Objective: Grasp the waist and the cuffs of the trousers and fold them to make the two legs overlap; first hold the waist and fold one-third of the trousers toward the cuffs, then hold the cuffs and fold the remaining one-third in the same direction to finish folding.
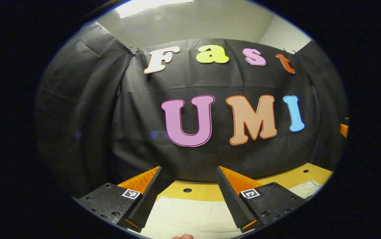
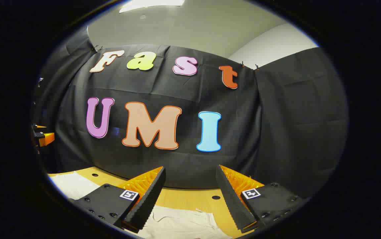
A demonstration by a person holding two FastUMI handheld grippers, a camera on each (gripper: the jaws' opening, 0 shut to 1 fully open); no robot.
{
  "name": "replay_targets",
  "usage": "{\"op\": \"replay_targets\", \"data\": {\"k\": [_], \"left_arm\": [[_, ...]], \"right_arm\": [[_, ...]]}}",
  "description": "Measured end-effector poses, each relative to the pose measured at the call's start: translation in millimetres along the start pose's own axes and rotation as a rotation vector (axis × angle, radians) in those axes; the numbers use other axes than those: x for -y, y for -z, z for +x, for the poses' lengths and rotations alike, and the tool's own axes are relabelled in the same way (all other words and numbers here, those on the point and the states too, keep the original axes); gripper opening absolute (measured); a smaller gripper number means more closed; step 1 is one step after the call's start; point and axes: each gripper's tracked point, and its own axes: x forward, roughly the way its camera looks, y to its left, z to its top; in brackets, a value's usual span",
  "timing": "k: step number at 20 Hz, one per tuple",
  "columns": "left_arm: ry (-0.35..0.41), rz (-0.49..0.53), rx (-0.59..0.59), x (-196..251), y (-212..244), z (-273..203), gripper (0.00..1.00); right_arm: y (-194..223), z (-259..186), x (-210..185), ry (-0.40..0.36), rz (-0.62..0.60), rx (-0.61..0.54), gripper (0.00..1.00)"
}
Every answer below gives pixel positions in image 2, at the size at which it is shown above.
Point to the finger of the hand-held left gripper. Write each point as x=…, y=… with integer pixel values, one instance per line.
x=39, y=127
x=47, y=138

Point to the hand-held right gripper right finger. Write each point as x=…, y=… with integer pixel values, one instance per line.
x=232, y=202

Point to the black backdrop cloth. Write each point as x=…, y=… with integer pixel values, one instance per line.
x=177, y=93

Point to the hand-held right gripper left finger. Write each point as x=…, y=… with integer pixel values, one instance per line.
x=148, y=202

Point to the white jeans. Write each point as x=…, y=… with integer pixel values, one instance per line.
x=177, y=222

